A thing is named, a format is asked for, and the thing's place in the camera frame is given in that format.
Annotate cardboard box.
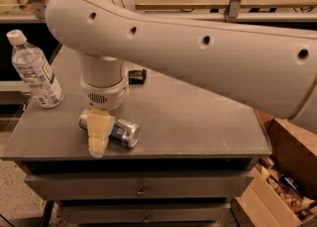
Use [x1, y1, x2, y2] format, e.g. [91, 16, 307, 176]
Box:
[232, 111, 317, 227]

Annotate clear plastic water bottle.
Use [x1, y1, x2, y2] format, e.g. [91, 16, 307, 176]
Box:
[7, 30, 63, 109]

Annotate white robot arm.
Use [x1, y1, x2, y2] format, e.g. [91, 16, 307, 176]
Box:
[46, 0, 317, 133]

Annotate black snack wrapper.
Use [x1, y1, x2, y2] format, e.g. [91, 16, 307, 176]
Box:
[128, 69, 147, 84]

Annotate lower grey drawer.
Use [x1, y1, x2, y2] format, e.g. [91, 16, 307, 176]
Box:
[58, 203, 230, 224]

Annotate upper grey drawer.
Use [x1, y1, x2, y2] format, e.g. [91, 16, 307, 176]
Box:
[25, 171, 254, 201]

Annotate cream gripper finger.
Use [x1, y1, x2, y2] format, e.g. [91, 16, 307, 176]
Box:
[87, 108, 115, 158]

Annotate snack packets in box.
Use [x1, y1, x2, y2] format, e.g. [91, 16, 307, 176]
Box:
[259, 157, 316, 220]

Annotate grey drawer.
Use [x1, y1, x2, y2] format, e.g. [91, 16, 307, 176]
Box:
[25, 171, 254, 201]
[58, 203, 230, 224]

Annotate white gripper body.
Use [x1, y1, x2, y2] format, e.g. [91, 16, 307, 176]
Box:
[80, 78, 129, 110]

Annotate blue pepsi can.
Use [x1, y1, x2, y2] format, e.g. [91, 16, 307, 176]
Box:
[279, 174, 300, 192]

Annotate red bull can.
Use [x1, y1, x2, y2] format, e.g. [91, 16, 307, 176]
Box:
[79, 109, 140, 149]

